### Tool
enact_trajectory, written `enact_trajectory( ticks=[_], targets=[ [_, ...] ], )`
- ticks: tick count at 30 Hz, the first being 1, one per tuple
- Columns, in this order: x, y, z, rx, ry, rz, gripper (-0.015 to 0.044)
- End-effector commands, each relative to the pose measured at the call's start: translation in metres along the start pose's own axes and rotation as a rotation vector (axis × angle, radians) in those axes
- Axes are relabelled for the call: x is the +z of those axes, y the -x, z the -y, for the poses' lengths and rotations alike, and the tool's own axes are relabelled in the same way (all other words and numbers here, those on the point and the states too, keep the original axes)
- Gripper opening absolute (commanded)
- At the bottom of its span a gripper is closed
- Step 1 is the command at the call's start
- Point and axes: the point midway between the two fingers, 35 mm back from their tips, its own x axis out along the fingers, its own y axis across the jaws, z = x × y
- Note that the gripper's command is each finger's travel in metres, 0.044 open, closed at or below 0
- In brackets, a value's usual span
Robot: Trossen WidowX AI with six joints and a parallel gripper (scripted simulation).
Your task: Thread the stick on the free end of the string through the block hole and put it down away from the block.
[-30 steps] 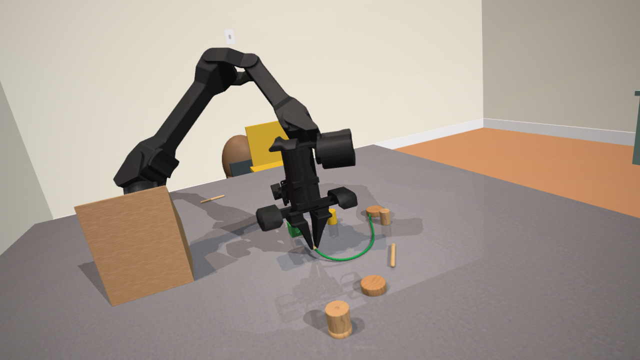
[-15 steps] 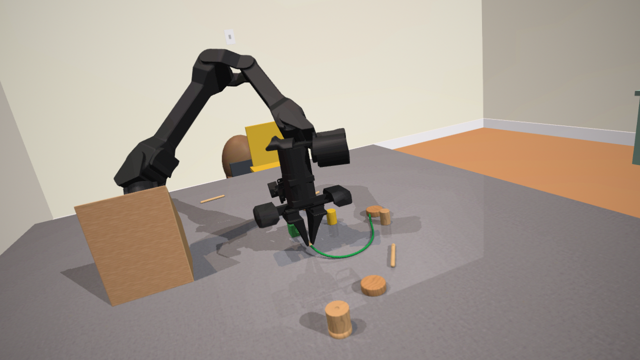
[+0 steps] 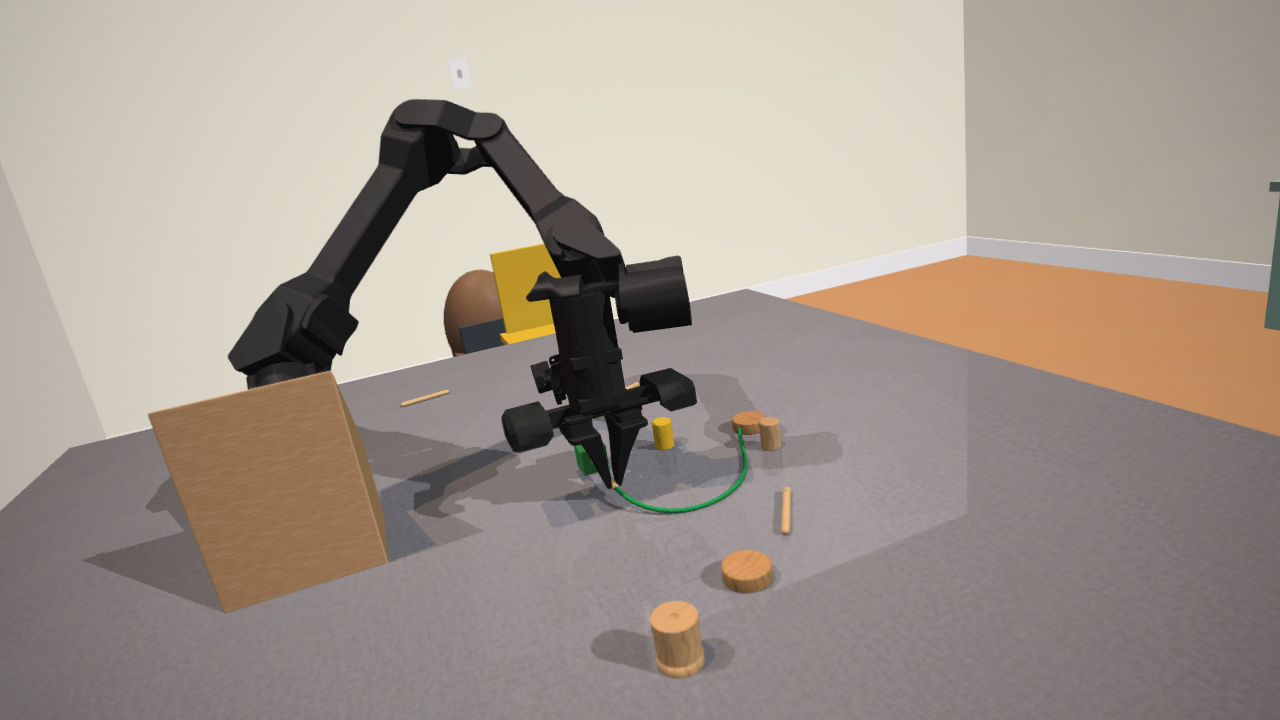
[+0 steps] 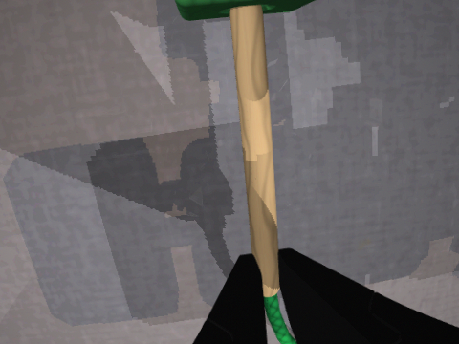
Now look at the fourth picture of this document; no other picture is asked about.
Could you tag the green wooden block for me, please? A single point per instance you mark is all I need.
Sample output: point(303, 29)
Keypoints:
point(214, 9)

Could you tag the thin wooden stick with green cord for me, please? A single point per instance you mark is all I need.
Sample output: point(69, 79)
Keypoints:
point(251, 69)

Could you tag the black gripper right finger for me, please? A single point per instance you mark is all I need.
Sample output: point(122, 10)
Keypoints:
point(325, 307)

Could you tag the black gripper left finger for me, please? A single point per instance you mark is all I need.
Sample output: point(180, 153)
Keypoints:
point(238, 315)

